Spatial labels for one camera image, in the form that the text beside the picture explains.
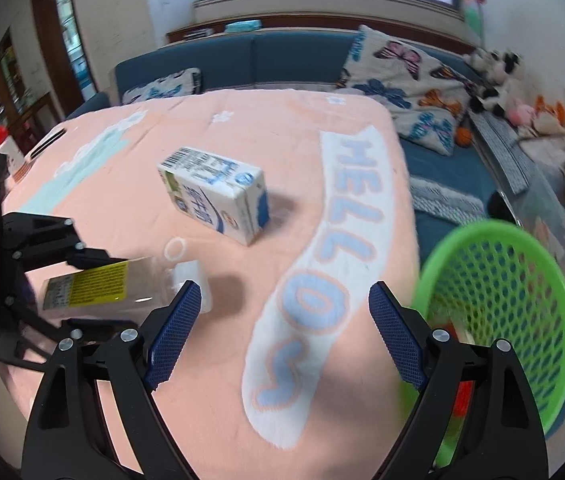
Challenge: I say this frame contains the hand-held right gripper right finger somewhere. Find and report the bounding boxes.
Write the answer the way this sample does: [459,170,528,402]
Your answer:
[369,281,548,480]

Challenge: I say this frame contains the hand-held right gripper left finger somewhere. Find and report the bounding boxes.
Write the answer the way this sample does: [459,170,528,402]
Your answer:
[21,281,202,480]

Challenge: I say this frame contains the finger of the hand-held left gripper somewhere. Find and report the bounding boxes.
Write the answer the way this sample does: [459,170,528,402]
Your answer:
[0,295,118,375]
[2,212,130,273]

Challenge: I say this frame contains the clear plastic bottle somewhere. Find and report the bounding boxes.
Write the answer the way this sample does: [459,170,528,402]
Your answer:
[40,255,213,318]

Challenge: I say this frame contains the green plastic basket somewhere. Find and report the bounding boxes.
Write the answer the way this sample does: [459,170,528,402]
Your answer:
[397,220,565,471]

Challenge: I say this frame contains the red capped white bottle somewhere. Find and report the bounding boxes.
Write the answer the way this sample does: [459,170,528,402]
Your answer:
[0,126,27,178]

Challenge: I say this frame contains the grey white cushion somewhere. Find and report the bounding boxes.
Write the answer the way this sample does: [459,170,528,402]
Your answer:
[409,176,486,223]

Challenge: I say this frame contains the white milk carton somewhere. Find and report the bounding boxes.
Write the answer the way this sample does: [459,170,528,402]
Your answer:
[157,146,269,247]

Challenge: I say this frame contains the black toy car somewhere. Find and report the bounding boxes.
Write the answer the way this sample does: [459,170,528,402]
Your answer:
[487,192,517,223]

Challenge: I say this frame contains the clear plastic storage box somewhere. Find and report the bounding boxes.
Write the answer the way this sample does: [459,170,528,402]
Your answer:
[493,162,565,323]

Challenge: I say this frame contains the blue butterfly pillow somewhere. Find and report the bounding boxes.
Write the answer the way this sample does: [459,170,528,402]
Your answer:
[121,67,204,107]

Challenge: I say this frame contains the wooden glass cabinet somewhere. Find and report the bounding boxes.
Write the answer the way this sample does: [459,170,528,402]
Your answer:
[0,0,96,133]

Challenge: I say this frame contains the pink printed blanket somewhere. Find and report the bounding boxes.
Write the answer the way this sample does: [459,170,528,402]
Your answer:
[0,89,421,480]

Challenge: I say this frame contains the butterfly print pillow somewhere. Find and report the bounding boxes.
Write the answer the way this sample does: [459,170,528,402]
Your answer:
[337,25,478,156]

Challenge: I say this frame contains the pink plush toy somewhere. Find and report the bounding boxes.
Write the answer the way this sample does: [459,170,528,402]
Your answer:
[507,102,536,127]

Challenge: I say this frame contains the orange fox plush toy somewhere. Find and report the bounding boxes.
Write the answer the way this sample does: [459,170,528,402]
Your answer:
[533,95,565,133]

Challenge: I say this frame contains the cow plush toy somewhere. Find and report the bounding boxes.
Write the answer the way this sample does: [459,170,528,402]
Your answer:
[467,49,522,118]

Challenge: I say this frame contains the grey plush toy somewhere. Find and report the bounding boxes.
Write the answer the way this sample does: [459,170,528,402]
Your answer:
[465,50,492,73]

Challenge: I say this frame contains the teal tissue box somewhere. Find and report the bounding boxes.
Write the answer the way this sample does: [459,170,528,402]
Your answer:
[225,19,263,34]

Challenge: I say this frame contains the blue sofa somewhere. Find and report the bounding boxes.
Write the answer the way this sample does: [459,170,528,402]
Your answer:
[67,27,528,261]

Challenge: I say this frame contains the clear plastic ring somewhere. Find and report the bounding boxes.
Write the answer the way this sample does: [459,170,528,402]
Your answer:
[164,238,188,262]

